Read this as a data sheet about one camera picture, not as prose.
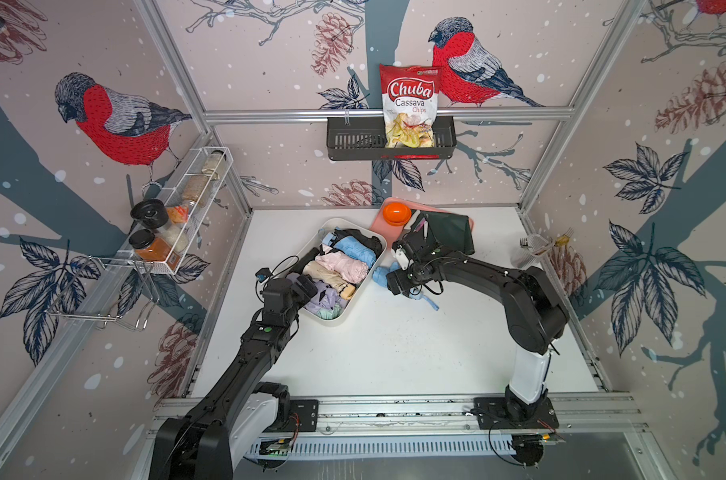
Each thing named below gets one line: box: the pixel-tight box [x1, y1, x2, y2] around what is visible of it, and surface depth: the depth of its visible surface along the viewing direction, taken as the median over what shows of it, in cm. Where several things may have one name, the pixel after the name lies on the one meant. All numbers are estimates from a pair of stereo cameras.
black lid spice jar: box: [130, 198, 168, 229], surface depth 63 cm
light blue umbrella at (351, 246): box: [321, 231, 377, 269], surface depth 97 cm
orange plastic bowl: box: [383, 202, 412, 227], surface depth 116 cm
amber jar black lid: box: [128, 229, 180, 271], surface depth 62 cm
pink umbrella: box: [315, 243, 368, 284], surface depth 94 cm
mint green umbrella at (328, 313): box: [317, 304, 342, 319], surface depth 87 cm
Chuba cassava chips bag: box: [379, 64, 441, 148], surface depth 85 cm
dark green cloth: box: [411, 210, 475, 255], surface depth 115 cm
